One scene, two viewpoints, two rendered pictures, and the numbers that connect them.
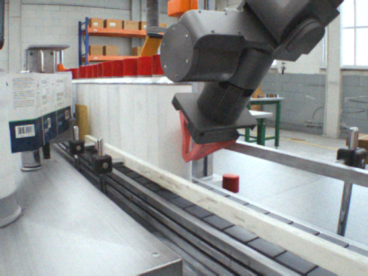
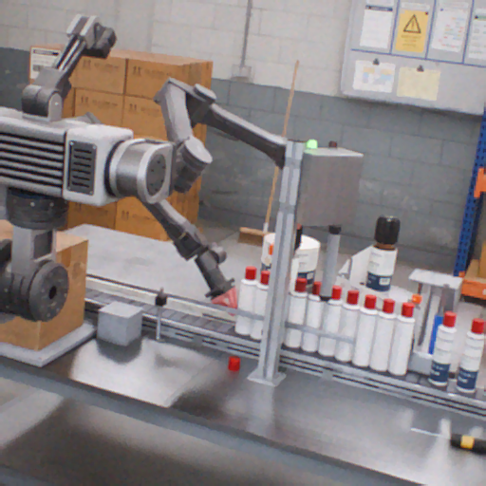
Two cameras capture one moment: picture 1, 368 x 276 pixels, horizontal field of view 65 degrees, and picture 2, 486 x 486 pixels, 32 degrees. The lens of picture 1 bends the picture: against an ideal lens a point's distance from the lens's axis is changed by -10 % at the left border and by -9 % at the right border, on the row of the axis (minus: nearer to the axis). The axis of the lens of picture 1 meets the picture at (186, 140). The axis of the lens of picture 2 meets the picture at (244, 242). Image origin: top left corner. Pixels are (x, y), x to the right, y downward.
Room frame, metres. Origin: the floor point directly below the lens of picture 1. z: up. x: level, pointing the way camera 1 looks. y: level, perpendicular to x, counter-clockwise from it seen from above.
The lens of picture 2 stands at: (2.37, -1.37, 1.81)
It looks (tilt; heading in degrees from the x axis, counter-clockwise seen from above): 16 degrees down; 144
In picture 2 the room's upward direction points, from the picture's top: 7 degrees clockwise
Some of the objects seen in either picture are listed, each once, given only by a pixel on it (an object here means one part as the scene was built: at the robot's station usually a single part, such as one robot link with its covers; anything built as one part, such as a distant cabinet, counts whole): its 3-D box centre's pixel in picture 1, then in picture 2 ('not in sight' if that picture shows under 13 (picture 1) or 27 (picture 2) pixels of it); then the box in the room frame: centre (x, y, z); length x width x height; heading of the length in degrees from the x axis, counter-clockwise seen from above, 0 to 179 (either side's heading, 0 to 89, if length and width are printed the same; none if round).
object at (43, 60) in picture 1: (49, 94); (427, 323); (0.86, 0.38, 1.01); 0.14 x 0.13 x 0.26; 34
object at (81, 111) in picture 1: (81, 122); not in sight; (0.79, 0.27, 0.94); 0.10 x 0.01 x 0.09; 34
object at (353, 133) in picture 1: (339, 198); (162, 311); (0.33, -0.18, 0.91); 0.07 x 0.03 x 0.16; 124
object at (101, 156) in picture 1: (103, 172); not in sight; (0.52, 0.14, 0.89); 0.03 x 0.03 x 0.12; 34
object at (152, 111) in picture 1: (162, 117); (262, 305); (0.53, 0.04, 0.98); 0.05 x 0.05 x 0.20
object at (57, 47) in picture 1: (46, 48); (436, 279); (0.85, 0.39, 1.14); 0.14 x 0.11 x 0.01; 34
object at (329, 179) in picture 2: not in sight; (322, 185); (0.70, 0.06, 1.38); 0.17 x 0.10 x 0.19; 89
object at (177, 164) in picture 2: not in sight; (162, 165); (0.74, -0.45, 1.45); 0.09 x 0.08 x 0.12; 36
